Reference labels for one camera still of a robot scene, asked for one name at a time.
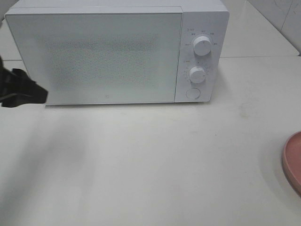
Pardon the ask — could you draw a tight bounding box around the upper white power knob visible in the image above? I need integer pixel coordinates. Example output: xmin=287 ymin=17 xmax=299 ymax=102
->
xmin=193 ymin=35 xmax=212 ymax=56

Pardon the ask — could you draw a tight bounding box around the white timer knob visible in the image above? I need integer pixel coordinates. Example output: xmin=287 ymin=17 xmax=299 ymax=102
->
xmin=189 ymin=66 xmax=206 ymax=84

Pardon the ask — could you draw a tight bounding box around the round white door button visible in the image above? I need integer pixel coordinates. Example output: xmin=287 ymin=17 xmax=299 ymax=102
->
xmin=186 ymin=88 xmax=200 ymax=100

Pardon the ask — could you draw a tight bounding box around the white microwave oven body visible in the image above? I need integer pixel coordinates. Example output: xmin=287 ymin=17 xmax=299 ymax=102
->
xmin=5 ymin=0 xmax=230 ymax=105

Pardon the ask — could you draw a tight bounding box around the white microwave door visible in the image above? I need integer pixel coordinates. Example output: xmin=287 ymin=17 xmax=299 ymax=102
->
xmin=6 ymin=12 xmax=182 ymax=105

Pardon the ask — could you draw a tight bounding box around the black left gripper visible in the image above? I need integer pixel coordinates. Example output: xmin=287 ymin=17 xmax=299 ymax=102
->
xmin=0 ymin=58 xmax=48 ymax=108

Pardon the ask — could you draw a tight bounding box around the pink round plate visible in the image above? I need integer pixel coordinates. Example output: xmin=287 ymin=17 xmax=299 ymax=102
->
xmin=282 ymin=131 xmax=301 ymax=196

